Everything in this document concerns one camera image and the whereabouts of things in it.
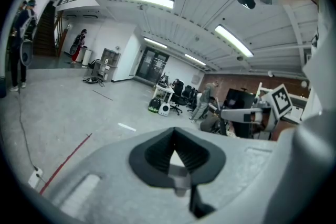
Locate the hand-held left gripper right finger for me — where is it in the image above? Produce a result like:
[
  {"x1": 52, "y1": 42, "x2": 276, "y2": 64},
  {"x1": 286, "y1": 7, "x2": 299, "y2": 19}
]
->
[{"x1": 173, "y1": 126, "x2": 283, "y2": 224}]

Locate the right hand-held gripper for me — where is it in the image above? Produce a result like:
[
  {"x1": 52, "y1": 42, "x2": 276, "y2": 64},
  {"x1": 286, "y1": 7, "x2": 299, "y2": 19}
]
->
[{"x1": 220, "y1": 83, "x2": 293, "y2": 132}]

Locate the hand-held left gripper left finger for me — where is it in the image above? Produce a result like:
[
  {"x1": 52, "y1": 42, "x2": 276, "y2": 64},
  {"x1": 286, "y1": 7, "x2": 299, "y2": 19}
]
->
[{"x1": 49, "y1": 126, "x2": 196, "y2": 224}]

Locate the black office chair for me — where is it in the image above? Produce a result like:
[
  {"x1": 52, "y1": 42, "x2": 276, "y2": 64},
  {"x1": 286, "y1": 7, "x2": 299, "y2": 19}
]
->
[{"x1": 170, "y1": 81, "x2": 188, "y2": 116}]

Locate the white round-faced device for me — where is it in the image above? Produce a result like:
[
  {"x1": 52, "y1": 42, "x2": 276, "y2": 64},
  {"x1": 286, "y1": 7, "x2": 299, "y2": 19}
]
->
[{"x1": 158, "y1": 102, "x2": 171, "y2": 117}]

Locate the white power strip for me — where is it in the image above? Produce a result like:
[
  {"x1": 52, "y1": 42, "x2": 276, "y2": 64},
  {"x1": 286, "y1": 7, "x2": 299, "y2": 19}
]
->
[{"x1": 27, "y1": 166, "x2": 44, "y2": 188}]

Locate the white desk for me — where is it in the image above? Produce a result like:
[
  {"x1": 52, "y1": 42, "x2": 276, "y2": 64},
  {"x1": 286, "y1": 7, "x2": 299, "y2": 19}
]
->
[{"x1": 153, "y1": 82, "x2": 176, "y2": 103}]

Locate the green black bag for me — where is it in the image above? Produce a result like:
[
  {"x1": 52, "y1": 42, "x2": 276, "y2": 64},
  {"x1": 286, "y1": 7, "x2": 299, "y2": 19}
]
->
[{"x1": 148, "y1": 97, "x2": 162, "y2": 114}]

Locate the black double door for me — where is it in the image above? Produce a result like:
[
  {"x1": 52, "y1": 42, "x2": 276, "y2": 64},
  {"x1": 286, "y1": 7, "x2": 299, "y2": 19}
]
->
[{"x1": 135, "y1": 46, "x2": 170, "y2": 85}]

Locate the grey open cabinet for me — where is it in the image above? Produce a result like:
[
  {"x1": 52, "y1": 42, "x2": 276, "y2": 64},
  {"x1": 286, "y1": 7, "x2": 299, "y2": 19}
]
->
[{"x1": 99, "y1": 47, "x2": 122, "y2": 83}]

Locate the white bin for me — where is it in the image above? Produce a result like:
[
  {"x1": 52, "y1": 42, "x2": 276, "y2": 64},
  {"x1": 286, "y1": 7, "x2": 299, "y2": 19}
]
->
[{"x1": 81, "y1": 49, "x2": 93, "y2": 67}]

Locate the blue bin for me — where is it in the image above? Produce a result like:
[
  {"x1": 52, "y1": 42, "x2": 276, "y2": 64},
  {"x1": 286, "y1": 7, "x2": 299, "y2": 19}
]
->
[{"x1": 0, "y1": 76, "x2": 7, "y2": 99}]

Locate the dark staircase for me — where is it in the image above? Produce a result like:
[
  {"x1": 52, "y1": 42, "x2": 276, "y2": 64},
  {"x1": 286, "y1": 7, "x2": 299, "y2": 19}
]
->
[{"x1": 33, "y1": 2, "x2": 58, "y2": 57}]

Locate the long black power cable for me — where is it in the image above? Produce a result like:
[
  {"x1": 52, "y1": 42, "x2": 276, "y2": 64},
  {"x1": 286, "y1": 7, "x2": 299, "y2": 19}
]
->
[{"x1": 16, "y1": 89, "x2": 40, "y2": 174}]

